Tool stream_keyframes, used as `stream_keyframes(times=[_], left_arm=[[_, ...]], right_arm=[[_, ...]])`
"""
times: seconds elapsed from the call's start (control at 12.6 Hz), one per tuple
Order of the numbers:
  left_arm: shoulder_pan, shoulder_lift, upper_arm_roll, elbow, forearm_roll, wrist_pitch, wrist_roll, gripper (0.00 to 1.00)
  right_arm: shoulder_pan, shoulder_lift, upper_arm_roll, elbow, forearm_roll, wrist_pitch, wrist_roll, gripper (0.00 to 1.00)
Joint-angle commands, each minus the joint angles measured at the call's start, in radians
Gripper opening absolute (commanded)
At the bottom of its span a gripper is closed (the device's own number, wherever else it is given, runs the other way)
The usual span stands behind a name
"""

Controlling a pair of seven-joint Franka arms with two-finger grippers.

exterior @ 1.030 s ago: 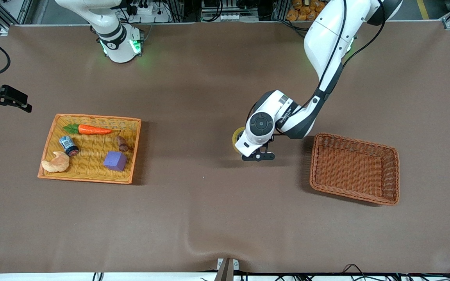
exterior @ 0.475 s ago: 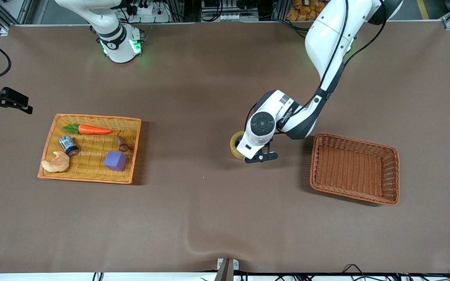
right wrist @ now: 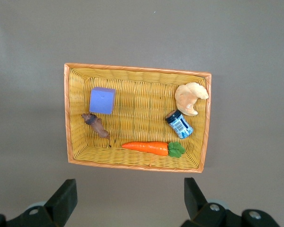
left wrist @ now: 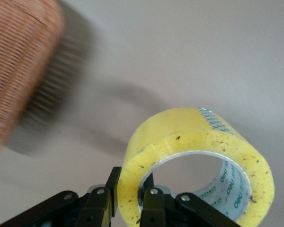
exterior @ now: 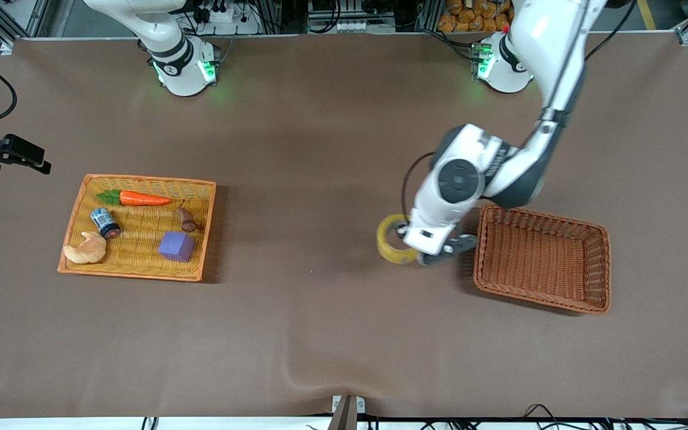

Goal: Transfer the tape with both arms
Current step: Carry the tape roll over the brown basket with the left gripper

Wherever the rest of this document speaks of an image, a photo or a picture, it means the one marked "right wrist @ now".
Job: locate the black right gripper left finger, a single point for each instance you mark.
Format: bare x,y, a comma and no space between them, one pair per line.
59,203

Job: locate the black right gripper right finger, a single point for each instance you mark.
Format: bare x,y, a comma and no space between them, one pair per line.
198,208

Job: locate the orange toy carrot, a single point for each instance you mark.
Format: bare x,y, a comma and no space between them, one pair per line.
151,147

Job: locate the small blue labelled jar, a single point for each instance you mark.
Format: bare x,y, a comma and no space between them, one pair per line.
180,125

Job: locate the brown toy root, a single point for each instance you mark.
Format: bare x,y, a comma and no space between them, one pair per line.
97,125

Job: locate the toy croissant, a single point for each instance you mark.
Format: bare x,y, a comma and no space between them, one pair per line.
187,99

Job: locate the purple foam cube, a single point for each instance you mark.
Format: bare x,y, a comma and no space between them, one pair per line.
101,101

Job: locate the yellow wicker tray orange rim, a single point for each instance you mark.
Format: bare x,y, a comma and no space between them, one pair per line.
142,113

